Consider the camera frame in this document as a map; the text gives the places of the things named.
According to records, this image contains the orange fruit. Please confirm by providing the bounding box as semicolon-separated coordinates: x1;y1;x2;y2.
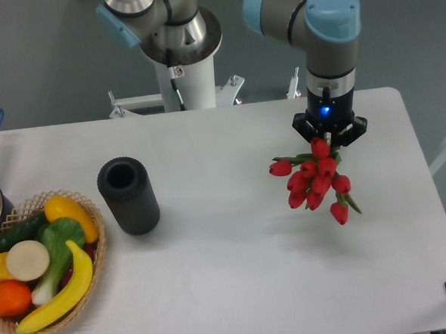
0;280;32;317

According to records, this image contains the beige round disc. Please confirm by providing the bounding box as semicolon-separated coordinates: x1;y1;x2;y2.
5;240;50;282

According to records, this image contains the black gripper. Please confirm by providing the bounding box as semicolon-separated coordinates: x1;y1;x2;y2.
292;75;368;147

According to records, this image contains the yellow banana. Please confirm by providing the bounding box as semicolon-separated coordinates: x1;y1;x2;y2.
16;240;93;334

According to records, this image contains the green cucumber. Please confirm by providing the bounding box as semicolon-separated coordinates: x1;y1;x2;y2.
0;211;48;253

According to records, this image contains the black cable on pedestal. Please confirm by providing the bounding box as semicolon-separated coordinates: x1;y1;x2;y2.
164;47;187;113

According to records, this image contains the red tulip bouquet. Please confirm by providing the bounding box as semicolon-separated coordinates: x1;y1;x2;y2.
268;137;362;225

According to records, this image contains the dark red fruit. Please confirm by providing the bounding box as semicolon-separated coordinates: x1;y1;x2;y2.
60;243;96;289

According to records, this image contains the woven wicker basket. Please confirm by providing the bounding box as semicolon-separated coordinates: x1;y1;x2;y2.
0;190;107;334

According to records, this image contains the green bok choy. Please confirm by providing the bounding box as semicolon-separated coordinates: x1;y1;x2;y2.
32;218;85;307

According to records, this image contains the dark grey ribbed vase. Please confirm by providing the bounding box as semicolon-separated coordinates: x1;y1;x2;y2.
97;156;160;236

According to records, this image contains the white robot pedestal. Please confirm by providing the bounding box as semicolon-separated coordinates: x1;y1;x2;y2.
108;56;245;119

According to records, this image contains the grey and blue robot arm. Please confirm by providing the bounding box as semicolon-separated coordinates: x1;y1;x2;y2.
96;0;367;148

